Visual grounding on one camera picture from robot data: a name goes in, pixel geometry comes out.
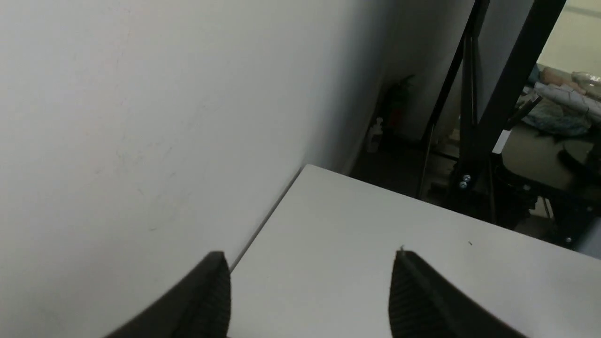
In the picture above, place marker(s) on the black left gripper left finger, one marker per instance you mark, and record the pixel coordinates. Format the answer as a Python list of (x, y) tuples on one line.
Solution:
[(199, 306)]

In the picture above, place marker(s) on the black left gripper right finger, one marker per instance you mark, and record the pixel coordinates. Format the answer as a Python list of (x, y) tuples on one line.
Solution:
[(424, 304)]

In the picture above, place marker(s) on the white spray bottle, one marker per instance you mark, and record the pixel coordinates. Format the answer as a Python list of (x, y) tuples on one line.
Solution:
[(374, 136)]

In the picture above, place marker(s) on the crumpled cloth pile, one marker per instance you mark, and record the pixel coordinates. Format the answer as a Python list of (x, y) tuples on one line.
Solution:
[(565, 104)]

